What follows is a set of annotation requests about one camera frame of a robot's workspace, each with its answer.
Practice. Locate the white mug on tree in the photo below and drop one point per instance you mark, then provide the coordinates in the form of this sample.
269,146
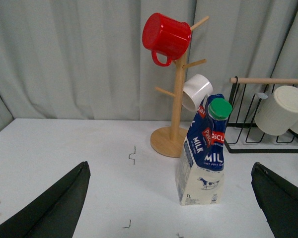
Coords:
194,91

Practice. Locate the blue white milk carton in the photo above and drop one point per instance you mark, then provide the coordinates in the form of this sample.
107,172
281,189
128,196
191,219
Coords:
199,175

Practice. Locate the red mug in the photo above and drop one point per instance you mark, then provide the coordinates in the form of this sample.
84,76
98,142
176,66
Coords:
166,38

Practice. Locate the cream ribbed mug left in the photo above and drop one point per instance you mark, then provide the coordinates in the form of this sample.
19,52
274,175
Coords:
279,112

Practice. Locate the wooden mug tree stand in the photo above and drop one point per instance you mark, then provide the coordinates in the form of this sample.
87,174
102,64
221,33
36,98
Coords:
168,140

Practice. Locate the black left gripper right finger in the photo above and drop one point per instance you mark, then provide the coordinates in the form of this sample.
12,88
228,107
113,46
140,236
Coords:
278,199

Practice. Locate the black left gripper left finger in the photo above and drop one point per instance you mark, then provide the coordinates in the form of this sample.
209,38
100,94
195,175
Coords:
55,213

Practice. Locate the black wire rack wooden rod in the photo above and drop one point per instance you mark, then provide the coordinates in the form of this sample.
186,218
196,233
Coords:
242,134

